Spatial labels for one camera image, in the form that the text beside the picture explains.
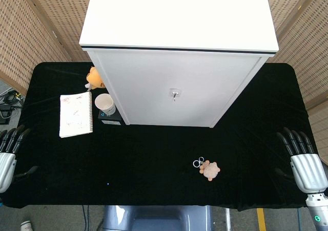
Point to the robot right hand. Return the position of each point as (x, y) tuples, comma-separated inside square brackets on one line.
[(306, 172)]

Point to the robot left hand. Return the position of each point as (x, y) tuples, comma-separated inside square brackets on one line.
[(5, 162)]

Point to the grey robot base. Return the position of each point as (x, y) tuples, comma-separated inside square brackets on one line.
[(157, 218)]

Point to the orange plush toy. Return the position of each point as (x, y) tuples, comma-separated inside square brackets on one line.
[(94, 79)]

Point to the white bottle on floor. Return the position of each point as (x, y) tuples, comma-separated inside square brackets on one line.
[(27, 226)]

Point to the spiral notebook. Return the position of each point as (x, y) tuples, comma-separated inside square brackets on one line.
[(76, 114)]

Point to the small black box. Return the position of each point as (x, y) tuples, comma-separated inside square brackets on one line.
[(110, 118)]

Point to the white paper cup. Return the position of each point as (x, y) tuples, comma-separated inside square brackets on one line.
[(105, 104)]

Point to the woven screen panel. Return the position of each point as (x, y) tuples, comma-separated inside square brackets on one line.
[(302, 36), (33, 28)]

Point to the black tablecloth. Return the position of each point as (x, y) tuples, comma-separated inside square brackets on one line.
[(153, 159)]

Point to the white cabinet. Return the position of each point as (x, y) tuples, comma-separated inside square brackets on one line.
[(176, 54)]

